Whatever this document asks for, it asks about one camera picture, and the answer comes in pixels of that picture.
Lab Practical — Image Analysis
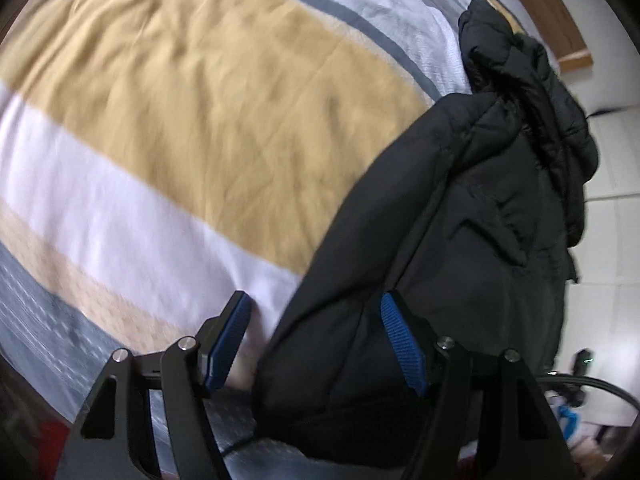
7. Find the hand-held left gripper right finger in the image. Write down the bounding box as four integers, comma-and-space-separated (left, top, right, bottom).
381, 292, 573, 480

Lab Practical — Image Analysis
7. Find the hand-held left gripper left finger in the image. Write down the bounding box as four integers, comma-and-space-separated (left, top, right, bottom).
55, 291, 252, 480

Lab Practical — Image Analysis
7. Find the black puffer coat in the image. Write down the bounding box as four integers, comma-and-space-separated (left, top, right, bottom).
252, 0, 600, 462

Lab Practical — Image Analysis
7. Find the blue plastic item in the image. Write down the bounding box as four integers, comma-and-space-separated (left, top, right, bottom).
556, 404, 581, 442

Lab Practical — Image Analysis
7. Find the black device with green light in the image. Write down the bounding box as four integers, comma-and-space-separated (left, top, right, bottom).
573, 349, 595, 407

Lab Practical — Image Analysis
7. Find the striped bed duvet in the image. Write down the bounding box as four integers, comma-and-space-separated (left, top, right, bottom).
0, 0, 556, 480

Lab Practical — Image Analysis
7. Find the white wardrobe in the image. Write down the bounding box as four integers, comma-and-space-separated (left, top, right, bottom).
575, 102, 640, 341

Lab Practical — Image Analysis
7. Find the wooden headboard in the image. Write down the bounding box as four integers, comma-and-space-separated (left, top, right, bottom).
492, 0, 594, 73

